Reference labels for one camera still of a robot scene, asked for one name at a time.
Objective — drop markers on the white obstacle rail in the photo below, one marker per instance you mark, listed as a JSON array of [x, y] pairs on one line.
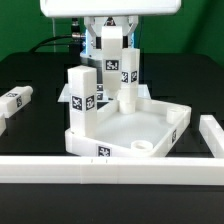
[[110, 170], [213, 135]]

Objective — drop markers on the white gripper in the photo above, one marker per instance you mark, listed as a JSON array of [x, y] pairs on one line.
[[97, 8]]

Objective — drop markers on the white desk top tray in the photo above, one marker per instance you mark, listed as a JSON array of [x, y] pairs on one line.
[[151, 131]]

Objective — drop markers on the white front obstacle rail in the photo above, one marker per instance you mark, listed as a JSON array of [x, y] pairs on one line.
[[110, 170]]

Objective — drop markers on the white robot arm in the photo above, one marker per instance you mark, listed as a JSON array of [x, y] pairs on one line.
[[108, 22]]

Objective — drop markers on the white marker base plate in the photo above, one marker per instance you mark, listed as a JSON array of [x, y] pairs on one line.
[[143, 92]]

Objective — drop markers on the white right obstacle rail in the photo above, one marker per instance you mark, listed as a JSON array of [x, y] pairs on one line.
[[213, 135]]

